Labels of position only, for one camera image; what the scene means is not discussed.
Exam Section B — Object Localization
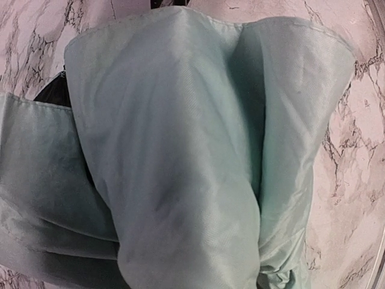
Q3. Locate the mint green folding umbrella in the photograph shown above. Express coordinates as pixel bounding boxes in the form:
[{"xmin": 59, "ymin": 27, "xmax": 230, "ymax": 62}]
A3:
[{"xmin": 1, "ymin": 7, "xmax": 355, "ymax": 288}]

